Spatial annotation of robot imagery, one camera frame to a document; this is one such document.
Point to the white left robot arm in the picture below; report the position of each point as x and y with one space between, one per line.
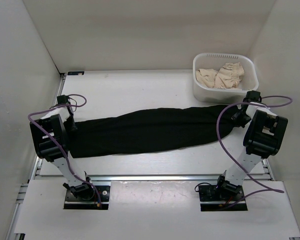
50 131

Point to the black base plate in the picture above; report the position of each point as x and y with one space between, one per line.
213 200
88 203

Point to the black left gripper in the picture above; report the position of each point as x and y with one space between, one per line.
72 128

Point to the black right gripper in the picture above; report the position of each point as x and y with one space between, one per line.
235 120

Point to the black trousers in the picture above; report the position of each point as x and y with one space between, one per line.
151 131

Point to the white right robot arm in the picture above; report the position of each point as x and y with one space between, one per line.
262 139

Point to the white plastic basket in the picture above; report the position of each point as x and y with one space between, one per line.
216 61

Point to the aluminium table edge rail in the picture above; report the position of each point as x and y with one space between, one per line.
107 178

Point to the blue label sticker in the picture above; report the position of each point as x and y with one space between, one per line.
75 73

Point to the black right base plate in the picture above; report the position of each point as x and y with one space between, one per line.
213 200

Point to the white front cover board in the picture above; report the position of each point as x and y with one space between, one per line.
146 210

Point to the beige cloth in basket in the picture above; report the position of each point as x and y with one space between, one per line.
229 76

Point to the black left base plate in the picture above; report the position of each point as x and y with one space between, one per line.
88 203

